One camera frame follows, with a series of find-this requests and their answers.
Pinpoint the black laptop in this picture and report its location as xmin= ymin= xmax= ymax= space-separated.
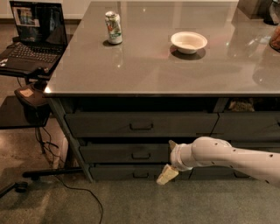
xmin=0 ymin=1 xmax=67 ymax=76

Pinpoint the black floor cable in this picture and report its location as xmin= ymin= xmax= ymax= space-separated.
xmin=34 ymin=126 xmax=105 ymax=224

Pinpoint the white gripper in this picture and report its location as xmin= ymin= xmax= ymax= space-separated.
xmin=157 ymin=140 xmax=192 ymax=186

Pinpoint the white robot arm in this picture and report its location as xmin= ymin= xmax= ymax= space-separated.
xmin=157 ymin=136 xmax=280 ymax=187

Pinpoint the brown object right edge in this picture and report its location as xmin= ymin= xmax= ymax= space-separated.
xmin=269 ymin=25 xmax=280 ymax=52

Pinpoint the black laptop stand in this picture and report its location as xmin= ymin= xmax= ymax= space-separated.
xmin=0 ymin=76 xmax=82 ymax=198

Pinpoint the white bowl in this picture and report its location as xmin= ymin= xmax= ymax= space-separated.
xmin=171 ymin=31 xmax=207 ymax=54

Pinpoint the green white soda can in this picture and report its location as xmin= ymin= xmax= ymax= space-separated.
xmin=105 ymin=11 xmax=123 ymax=45

